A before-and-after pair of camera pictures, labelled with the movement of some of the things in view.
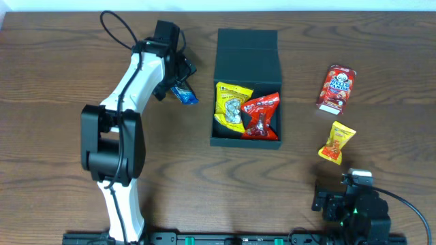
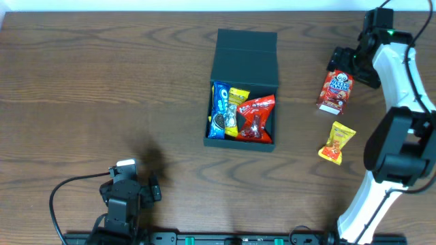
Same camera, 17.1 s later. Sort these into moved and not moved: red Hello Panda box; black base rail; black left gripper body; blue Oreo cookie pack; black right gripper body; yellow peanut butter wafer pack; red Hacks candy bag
Moved: black right gripper body; red Hacks candy bag; blue Oreo cookie pack; black left gripper body
Not moved: yellow peanut butter wafer pack; red Hello Panda box; black base rail
